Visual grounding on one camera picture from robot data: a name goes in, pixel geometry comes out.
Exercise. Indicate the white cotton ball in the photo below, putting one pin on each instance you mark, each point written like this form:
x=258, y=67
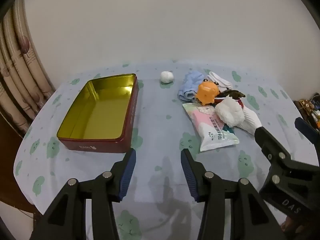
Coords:
x=167, y=77

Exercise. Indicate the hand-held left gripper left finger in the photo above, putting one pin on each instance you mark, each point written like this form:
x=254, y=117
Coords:
x=127, y=172

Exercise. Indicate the beige leaf printed curtain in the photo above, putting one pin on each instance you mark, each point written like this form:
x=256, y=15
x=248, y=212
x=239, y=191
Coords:
x=22, y=67

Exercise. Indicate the orange frog toy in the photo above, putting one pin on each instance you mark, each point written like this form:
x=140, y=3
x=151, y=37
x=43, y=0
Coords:
x=206, y=91

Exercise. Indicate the light blue towel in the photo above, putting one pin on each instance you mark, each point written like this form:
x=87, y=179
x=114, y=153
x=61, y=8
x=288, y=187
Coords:
x=190, y=85

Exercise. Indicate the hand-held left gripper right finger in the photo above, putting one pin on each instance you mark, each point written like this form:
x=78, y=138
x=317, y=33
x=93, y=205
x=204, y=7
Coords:
x=188, y=172

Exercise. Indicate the green cloud printed tablecloth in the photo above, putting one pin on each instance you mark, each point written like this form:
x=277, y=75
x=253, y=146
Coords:
x=160, y=130

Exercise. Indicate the pastel wet wipes packet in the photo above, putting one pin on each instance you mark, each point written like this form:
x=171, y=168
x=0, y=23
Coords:
x=210, y=127

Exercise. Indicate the brown wooden cabinet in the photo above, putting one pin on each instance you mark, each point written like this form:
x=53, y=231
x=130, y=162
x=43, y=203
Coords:
x=7, y=155

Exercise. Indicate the plain white sock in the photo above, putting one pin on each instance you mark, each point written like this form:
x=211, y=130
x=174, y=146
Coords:
x=220, y=80

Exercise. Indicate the red tin box gold inside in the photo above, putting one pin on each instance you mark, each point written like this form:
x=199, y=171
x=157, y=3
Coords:
x=95, y=110

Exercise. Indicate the cluttered small items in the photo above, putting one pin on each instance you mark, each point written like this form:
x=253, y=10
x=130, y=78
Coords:
x=310, y=105

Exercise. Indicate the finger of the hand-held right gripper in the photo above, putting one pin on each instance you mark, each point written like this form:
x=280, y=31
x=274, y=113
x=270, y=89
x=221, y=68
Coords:
x=306, y=128
x=265, y=140

